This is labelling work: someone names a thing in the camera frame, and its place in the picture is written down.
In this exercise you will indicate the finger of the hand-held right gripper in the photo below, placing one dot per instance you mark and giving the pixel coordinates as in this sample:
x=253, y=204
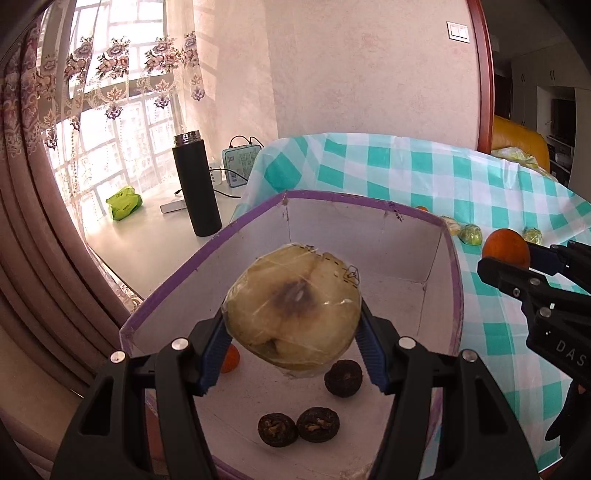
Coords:
x=554, y=256
x=512, y=279

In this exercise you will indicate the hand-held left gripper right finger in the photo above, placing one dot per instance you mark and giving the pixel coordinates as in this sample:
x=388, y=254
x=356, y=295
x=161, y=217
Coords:
x=369, y=353

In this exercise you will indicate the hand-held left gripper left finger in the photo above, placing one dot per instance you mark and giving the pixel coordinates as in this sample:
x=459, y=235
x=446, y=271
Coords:
x=213, y=357

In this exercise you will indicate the large orange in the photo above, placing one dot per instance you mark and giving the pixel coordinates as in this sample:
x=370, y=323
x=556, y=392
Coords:
x=505, y=247

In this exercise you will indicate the dark wrinkled round fruit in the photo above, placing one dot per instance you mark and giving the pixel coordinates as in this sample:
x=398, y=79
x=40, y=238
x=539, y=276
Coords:
x=276, y=428
x=344, y=378
x=318, y=423

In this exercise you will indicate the round tea cake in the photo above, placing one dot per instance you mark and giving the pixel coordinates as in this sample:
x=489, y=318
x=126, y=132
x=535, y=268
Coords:
x=286, y=314

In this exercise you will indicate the purple-edged white cardboard box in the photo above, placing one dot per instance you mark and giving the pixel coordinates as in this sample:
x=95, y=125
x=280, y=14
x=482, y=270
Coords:
x=369, y=249

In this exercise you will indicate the person's right hand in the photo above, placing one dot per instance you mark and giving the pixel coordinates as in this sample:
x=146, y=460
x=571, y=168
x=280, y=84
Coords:
x=565, y=410

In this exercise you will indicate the yellow wrapped candy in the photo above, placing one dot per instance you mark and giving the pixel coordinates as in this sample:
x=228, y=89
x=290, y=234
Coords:
x=450, y=225

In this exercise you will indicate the yellow-green plastic bag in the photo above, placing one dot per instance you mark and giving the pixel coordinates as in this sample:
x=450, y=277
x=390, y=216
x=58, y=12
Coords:
x=515, y=154

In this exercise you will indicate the yellow chair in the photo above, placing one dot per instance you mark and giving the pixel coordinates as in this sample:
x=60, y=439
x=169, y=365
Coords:
x=521, y=134

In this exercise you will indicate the white flat device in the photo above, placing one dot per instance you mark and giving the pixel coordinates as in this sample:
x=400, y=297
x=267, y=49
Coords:
x=173, y=206

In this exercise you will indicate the white cabinet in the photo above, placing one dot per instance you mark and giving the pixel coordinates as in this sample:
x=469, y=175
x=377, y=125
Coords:
x=540, y=92

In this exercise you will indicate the teal white checkered tablecloth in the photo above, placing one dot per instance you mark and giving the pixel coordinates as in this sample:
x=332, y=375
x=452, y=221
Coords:
x=392, y=166

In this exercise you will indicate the brown drape curtain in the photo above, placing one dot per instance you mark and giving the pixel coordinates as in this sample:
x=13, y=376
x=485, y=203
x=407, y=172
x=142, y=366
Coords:
x=55, y=286

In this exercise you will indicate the black thermos bottle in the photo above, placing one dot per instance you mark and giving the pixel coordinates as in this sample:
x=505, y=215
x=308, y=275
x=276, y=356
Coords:
x=196, y=184

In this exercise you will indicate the green packet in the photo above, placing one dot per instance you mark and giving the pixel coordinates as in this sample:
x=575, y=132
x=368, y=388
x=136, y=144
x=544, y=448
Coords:
x=123, y=204

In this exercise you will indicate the teal rectangular box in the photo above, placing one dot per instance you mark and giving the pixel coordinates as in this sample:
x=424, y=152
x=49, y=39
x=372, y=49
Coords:
x=238, y=165

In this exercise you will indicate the floral lace curtain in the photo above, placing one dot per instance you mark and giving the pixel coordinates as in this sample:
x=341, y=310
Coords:
x=115, y=60

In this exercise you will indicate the brown wooden door frame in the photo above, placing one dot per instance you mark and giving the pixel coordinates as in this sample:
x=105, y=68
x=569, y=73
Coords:
x=482, y=69

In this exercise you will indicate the white light switch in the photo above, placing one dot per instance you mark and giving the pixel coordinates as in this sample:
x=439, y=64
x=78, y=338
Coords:
x=458, y=31

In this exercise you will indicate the window frame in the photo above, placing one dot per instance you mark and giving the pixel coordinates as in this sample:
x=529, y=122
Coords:
x=134, y=87

